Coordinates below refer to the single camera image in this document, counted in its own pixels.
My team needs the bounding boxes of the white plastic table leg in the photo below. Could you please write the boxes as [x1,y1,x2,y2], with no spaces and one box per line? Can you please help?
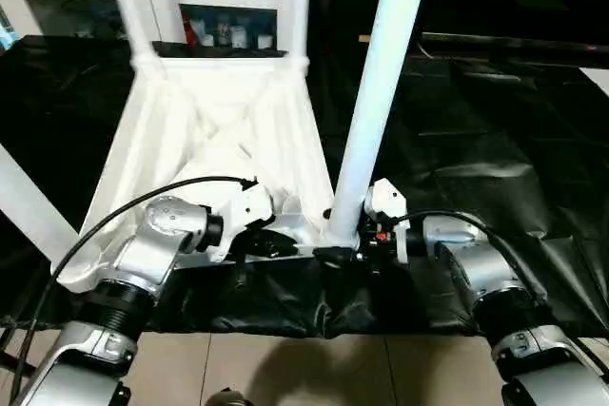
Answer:
[0,145,79,264]
[324,0,435,251]
[107,0,163,70]
[288,0,313,70]

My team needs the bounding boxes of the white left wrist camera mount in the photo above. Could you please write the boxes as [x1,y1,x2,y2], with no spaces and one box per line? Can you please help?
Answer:
[214,178,277,262]

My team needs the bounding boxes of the black plastic mat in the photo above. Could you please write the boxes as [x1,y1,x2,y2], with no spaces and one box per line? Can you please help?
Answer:
[0,33,609,340]

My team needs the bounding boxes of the black robot left foot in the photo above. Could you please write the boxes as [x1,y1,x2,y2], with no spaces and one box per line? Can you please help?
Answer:
[204,390,254,406]

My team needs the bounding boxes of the black folding stand legs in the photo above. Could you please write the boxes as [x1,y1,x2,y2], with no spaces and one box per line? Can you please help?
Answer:
[0,325,34,380]

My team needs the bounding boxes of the light blue translucent pole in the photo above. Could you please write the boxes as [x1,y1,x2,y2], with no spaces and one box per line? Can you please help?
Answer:
[0,7,16,49]

